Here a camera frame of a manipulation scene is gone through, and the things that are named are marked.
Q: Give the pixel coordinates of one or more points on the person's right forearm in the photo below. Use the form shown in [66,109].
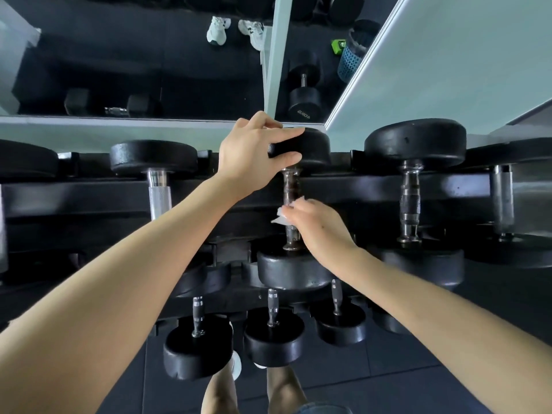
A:
[453,336]

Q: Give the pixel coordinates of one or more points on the person's left hand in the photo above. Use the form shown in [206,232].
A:
[241,159]

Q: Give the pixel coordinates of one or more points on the person's right leg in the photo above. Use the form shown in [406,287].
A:
[284,392]

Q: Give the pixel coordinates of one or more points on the person's left white sneaker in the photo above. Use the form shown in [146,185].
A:
[236,366]

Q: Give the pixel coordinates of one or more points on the person's right hand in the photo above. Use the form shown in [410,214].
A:
[327,237]

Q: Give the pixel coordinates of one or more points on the black dumbbell rack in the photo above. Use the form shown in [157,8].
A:
[86,198]

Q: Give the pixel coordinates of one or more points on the person's white sneaker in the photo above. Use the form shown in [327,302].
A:
[236,366]
[260,366]

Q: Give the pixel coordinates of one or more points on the white wet wipe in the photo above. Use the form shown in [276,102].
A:
[280,220]

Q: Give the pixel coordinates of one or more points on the person's right white sneaker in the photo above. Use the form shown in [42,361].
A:
[260,366]

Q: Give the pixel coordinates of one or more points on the person's left forearm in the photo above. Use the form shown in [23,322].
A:
[108,297]

